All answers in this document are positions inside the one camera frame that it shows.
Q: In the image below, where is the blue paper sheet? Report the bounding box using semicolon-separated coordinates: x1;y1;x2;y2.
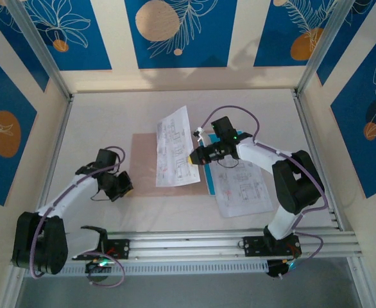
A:
203;129;252;196

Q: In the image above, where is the brown paper folder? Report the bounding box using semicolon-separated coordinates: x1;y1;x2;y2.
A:
132;133;208;197

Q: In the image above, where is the white printed paper sheet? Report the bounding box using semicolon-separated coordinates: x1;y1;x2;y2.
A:
212;158;275;219
155;105;201;188

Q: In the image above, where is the black electronics board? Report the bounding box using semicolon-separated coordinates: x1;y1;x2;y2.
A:
266;258;300;279
84;259;112;284

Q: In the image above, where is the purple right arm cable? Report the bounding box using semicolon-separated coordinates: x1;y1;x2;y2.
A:
202;105;329;269

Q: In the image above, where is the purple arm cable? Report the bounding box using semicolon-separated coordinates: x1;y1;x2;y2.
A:
202;105;329;269
30;146;126;287

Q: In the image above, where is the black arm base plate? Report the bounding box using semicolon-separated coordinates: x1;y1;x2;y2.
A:
242;235;303;257
71;239;131;261

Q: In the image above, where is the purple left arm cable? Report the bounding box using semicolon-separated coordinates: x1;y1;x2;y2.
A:
30;146;126;287

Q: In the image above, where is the aluminium front rail beam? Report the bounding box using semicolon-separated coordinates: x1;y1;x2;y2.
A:
10;229;364;264

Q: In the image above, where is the grey slotted cable duct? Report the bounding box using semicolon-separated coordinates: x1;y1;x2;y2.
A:
24;259;269;277

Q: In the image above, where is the blue floral wall poster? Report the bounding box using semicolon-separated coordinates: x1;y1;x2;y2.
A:
0;46;38;207
330;30;376;199
14;0;112;71
0;6;50;93
124;0;239;69
253;0;339;67
316;0;376;87

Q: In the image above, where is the aluminium frame post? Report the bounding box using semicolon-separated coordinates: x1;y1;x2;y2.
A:
6;0;74;100
295;0;349;96

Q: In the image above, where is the aluminium lower frame leg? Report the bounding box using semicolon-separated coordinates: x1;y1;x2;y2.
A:
346;256;376;308
0;264;27;308

